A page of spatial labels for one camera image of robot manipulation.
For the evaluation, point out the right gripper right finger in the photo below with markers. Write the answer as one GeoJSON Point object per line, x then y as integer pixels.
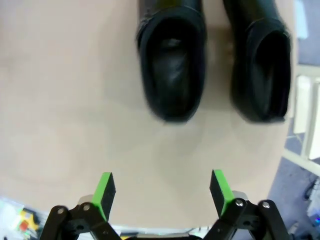
{"type": "Point", "coordinates": [221, 195]}

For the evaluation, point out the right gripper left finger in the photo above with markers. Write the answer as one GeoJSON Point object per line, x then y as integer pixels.
{"type": "Point", "coordinates": [105, 197]}

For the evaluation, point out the white table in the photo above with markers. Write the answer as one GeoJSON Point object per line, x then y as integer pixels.
{"type": "Point", "coordinates": [302, 105]}

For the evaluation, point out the slotted aluminium base plate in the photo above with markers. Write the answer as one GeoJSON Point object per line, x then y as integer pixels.
{"type": "Point", "coordinates": [155, 229]}

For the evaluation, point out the black leather loafer shoe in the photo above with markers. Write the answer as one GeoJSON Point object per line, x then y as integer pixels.
{"type": "Point", "coordinates": [262, 75]}
{"type": "Point", "coordinates": [172, 75]}

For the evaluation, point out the yellow emergency stop button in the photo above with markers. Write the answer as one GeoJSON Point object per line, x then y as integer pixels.
{"type": "Point", "coordinates": [27, 220]}

